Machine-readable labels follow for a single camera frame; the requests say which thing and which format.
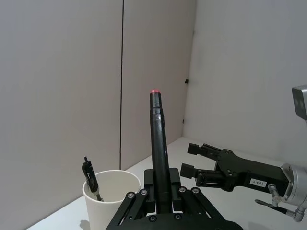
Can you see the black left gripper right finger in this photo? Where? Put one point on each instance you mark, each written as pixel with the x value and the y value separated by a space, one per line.
pixel 192 201

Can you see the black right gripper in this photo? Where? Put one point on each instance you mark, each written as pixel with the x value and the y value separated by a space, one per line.
pixel 249 172

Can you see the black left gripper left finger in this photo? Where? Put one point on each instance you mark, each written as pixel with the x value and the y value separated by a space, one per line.
pixel 136 203

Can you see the black pen with red end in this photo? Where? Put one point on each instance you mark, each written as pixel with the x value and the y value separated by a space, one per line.
pixel 159 143

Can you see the white paper cup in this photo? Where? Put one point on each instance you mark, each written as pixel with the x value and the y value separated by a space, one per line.
pixel 105 210

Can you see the black pen with clip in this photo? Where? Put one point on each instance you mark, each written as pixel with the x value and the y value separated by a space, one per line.
pixel 90 177

